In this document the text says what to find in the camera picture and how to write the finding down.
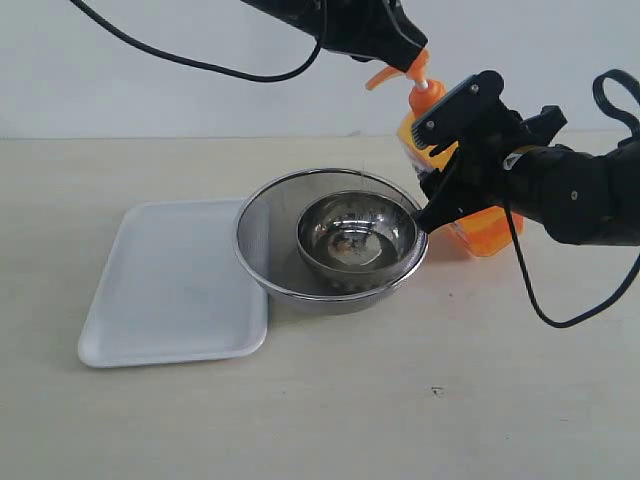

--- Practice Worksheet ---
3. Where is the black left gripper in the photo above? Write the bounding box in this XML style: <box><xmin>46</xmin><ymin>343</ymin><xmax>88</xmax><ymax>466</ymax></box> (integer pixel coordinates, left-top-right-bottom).
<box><xmin>309</xmin><ymin>0</ymin><xmax>429</xmax><ymax>74</ymax></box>

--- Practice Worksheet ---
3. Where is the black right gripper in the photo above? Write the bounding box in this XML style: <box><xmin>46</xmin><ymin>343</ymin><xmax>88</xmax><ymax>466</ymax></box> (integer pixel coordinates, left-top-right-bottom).
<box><xmin>414</xmin><ymin>100</ymin><xmax>550</xmax><ymax>233</ymax></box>

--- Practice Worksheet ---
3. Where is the orange pump soap bottle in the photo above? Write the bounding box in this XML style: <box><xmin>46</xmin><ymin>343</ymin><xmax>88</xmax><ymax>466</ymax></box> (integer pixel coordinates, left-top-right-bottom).
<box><xmin>365</xmin><ymin>48</ymin><xmax>512</xmax><ymax>257</ymax></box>

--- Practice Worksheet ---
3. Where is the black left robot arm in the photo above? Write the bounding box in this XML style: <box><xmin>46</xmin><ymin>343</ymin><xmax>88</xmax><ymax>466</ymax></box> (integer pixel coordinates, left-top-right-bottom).
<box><xmin>247</xmin><ymin>0</ymin><xmax>428</xmax><ymax>72</ymax></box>

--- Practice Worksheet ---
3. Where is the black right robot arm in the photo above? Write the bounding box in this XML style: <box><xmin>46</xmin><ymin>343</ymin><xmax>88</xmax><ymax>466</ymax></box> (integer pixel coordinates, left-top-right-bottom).
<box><xmin>412</xmin><ymin>100</ymin><xmax>639</xmax><ymax>246</ymax></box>

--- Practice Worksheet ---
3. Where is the small stainless steel bowl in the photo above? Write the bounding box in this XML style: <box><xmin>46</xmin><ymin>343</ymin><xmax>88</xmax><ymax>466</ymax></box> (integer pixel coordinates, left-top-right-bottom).
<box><xmin>296</xmin><ymin>190</ymin><xmax>424</xmax><ymax>289</ymax></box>

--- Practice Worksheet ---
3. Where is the steel mesh strainer basket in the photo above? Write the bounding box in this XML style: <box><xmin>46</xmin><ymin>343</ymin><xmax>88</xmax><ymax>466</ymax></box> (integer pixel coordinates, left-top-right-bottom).
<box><xmin>234</xmin><ymin>168</ymin><xmax>428</xmax><ymax>315</ymax></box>

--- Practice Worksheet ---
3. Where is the white rectangular plastic tray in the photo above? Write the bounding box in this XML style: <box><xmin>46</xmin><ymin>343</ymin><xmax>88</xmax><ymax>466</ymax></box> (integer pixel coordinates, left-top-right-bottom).
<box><xmin>77</xmin><ymin>199</ymin><xmax>269</xmax><ymax>368</ymax></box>

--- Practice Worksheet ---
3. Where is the black left camera cable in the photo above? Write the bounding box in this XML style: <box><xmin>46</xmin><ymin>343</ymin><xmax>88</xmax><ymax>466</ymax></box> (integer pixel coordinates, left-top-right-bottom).
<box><xmin>67</xmin><ymin>0</ymin><xmax>324</xmax><ymax>83</ymax></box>

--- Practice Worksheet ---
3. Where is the black camera cable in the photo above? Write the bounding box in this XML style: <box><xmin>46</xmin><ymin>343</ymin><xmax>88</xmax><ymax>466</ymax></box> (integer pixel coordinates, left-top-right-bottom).
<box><xmin>67</xmin><ymin>0</ymin><xmax>324</xmax><ymax>83</ymax></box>
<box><xmin>502</xmin><ymin>68</ymin><xmax>640</xmax><ymax>329</ymax></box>

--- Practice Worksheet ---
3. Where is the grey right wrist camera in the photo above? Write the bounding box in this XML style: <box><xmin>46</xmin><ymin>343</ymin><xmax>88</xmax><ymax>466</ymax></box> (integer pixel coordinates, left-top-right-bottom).
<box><xmin>411</xmin><ymin>70</ymin><xmax>504</xmax><ymax>150</ymax></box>

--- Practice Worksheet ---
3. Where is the black right camera cable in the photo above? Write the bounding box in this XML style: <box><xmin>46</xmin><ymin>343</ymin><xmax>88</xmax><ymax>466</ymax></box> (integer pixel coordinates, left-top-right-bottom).
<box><xmin>502</xmin><ymin>68</ymin><xmax>640</xmax><ymax>329</ymax></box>

